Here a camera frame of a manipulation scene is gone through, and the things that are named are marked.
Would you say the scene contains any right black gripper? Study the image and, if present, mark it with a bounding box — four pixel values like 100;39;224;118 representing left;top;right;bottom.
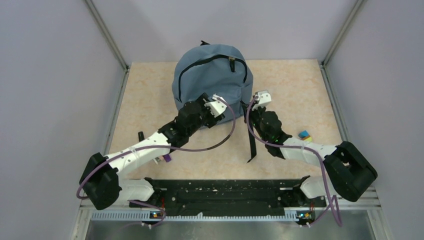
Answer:
242;101;269;142

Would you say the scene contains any purple black highlighter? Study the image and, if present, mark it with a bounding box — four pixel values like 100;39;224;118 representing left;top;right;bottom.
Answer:
163;154;172;163

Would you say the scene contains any blue grey backpack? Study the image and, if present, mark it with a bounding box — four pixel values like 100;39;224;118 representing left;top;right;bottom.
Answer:
171;41;254;149

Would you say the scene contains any green black marker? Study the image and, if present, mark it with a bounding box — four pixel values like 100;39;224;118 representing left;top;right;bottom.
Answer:
137;131;145;142

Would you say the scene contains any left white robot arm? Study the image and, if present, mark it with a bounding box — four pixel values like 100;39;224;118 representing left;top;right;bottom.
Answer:
76;93;233;210

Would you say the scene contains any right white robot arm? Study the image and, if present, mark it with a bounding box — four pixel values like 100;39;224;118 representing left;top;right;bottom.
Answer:
246;107;378;206

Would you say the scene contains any colourful block stack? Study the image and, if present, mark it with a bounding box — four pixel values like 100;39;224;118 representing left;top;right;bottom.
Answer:
298;130;313;142

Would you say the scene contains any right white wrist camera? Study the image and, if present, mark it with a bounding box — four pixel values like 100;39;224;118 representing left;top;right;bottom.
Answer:
252;90;272;110

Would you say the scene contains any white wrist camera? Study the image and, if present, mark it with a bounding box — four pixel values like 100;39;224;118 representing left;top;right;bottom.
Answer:
204;94;227;118
252;90;272;110

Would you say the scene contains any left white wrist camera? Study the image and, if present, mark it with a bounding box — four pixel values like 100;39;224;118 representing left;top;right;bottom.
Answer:
204;94;227;118

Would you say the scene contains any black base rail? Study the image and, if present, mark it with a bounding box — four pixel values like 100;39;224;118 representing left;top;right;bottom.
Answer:
146;177;327;225

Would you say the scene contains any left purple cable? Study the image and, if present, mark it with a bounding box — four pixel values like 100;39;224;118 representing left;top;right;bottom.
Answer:
76;97;237;229

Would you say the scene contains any right aluminium frame post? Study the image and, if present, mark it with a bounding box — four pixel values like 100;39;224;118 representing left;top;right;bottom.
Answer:
321;0;367;68

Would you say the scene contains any aluminium frame post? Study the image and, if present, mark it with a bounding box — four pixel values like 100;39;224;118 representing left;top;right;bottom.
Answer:
321;0;367;68
83;0;130;71

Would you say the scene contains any left aluminium frame post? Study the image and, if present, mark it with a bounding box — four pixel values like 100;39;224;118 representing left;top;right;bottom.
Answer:
83;0;130;71

